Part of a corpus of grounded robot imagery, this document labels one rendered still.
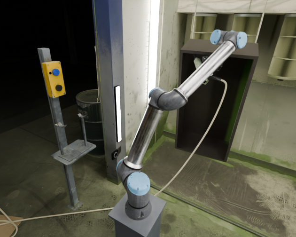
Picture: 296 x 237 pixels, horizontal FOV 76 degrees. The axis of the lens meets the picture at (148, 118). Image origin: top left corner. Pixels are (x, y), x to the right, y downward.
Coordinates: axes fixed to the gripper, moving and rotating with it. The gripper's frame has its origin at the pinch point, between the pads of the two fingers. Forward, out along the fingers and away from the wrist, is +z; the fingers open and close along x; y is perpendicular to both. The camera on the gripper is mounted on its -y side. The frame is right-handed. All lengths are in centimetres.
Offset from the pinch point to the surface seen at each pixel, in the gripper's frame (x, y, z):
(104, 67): 25, -76, 39
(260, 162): -7, 159, 97
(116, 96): 10, -59, 57
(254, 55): -0.8, 25.8, -28.5
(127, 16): 57, -67, 1
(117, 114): 2, -54, 75
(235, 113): 11, 72, 40
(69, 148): -34, -90, 92
